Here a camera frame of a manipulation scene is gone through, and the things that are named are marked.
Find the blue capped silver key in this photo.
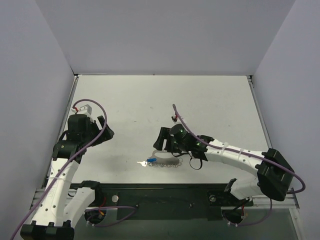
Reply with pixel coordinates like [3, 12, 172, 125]
[136, 157, 157, 167]

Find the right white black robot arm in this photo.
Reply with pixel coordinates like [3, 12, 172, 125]
[153, 123, 294, 205]

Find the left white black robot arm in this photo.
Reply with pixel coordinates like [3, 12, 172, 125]
[20, 110, 114, 240]

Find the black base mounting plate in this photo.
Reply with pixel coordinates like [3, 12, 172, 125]
[90, 183, 253, 221]

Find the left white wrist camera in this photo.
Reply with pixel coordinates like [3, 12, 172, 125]
[77, 104, 92, 117]

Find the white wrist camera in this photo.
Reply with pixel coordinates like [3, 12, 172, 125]
[77, 104, 92, 117]
[171, 114, 179, 124]

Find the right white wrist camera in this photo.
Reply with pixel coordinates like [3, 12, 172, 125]
[171, 114, 179, 124]

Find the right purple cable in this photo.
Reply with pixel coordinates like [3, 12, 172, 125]
[172, 104, 307, 228]

